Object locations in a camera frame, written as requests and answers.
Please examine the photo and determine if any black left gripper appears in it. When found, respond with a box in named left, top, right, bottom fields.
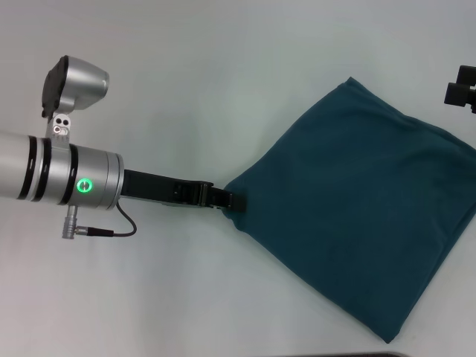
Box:
left=119, top=168, right=248, bottom=214

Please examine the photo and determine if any blue FREE print t-shirt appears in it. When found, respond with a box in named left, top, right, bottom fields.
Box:
left=222, top=76, right=476, bottom=335

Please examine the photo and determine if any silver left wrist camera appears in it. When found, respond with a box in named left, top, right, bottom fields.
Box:
left=39, top=54, right=112, bottom=145

